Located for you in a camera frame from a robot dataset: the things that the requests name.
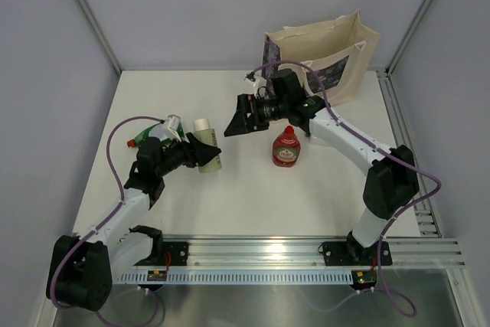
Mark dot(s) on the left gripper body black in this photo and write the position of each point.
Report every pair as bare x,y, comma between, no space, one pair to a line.
175,156

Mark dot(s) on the pale green cylinder container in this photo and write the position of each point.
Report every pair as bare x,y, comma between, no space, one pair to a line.
204,133

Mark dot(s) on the aluminium front rail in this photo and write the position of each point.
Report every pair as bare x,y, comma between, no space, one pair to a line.
302,253

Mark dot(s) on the green bottle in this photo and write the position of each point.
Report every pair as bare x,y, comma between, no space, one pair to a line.
155,131

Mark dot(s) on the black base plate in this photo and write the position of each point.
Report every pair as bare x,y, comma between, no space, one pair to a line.
346,253
174,253

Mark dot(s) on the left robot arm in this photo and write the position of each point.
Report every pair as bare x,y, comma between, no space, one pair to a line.
84,266

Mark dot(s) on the red Fairy dish soap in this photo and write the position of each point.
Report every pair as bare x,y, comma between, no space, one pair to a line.
286,148

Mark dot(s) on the white slotted cable duct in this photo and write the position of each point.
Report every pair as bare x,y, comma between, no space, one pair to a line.
236,277

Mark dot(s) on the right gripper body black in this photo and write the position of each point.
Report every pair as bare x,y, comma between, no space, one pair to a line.
268,110

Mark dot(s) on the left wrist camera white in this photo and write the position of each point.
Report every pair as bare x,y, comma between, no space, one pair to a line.
172,128

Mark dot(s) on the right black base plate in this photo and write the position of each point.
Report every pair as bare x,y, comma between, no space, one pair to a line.
346,253

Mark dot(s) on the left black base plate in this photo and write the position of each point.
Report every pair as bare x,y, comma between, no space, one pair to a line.
174,253

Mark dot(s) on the canvas tote bag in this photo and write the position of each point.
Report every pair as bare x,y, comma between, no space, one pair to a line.
328,55

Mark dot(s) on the clear flat bottle black cap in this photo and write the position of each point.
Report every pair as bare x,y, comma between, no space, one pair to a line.
318,141

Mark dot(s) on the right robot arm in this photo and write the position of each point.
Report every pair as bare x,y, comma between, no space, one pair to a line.
391,181

